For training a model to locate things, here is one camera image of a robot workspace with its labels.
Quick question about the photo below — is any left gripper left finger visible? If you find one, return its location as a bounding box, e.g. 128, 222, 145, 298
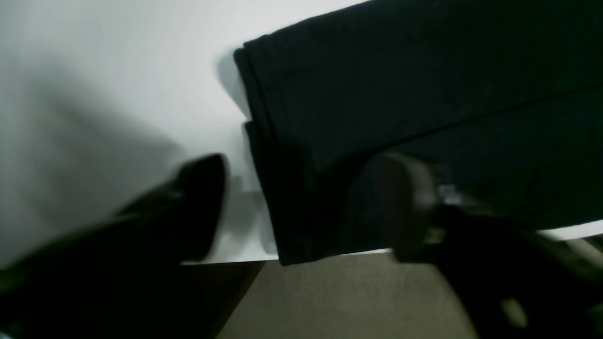
1, 153, 228, 339

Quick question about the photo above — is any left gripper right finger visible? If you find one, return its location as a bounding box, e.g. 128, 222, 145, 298
377, 153, 602, 339

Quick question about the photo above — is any black T-shirt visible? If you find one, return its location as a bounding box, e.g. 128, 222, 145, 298
233, 0, 603, 266

